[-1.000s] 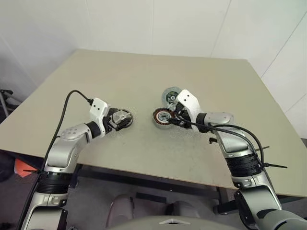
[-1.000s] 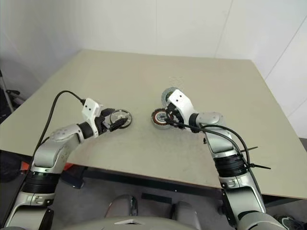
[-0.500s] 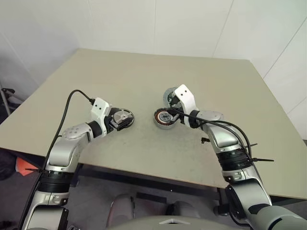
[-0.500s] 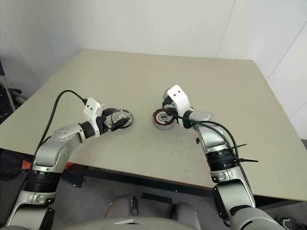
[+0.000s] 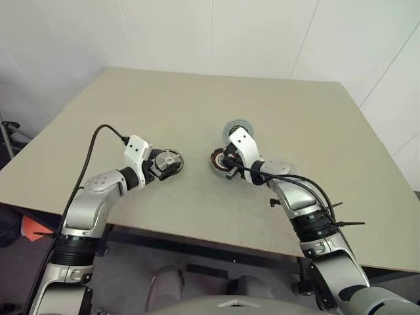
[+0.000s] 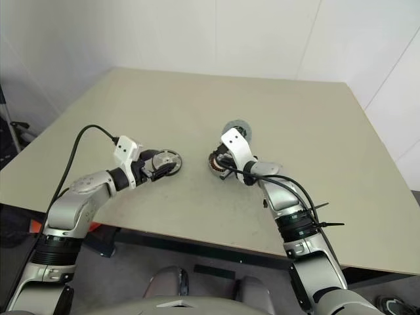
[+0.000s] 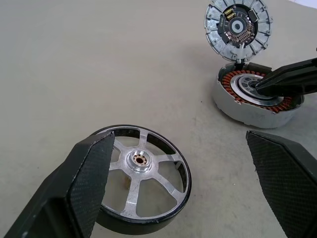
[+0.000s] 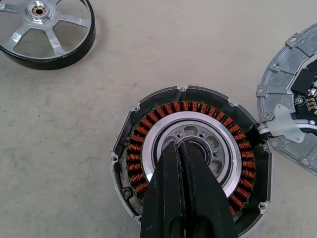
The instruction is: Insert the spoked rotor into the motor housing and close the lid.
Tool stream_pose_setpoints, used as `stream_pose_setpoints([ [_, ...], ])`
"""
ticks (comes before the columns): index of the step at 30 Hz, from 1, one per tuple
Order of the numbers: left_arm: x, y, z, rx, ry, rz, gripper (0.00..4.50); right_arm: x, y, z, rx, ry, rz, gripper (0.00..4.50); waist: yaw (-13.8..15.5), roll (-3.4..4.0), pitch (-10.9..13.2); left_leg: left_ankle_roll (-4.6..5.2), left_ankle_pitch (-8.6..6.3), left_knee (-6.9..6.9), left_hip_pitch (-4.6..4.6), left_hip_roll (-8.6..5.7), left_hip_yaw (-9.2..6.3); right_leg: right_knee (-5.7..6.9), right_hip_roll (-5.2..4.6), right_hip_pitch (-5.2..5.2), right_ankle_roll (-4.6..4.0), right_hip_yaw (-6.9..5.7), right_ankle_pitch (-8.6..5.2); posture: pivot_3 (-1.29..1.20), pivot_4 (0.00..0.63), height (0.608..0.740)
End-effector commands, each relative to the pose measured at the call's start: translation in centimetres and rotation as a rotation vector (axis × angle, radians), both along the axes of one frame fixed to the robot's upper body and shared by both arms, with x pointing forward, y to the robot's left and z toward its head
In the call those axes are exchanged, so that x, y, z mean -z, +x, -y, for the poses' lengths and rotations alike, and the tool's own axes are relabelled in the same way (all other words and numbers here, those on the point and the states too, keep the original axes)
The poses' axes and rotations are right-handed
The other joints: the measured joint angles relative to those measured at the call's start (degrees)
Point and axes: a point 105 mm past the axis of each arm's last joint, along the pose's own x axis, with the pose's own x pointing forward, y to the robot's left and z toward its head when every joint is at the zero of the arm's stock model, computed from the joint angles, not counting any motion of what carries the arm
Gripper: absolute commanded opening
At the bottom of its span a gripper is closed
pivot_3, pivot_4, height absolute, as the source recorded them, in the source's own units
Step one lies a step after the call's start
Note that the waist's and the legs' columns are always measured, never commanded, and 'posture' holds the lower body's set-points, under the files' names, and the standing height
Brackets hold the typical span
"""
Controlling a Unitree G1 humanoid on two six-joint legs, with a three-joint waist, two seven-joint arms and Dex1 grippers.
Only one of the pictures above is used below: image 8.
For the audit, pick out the motor housing with copper windings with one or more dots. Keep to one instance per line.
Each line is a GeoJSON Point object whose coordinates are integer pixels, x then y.
{"type": "Point", "coordinates": [198, 124]}

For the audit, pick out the silver spoked rotor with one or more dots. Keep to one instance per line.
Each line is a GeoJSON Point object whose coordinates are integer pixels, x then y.
{"type": "Point", "coordinates": [53, 42]}

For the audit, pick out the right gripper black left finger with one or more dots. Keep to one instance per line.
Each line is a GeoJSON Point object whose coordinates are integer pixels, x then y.
{"type": "Point", "coordinates": [166, 193]}

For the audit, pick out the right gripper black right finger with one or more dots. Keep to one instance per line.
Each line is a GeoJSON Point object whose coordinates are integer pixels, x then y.
{"type": "Point", "coordinates": [205, 198]}

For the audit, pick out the silver motor cover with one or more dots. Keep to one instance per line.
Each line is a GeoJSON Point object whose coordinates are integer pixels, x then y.
{"type": "Point", "coordinates": [275, 81]}

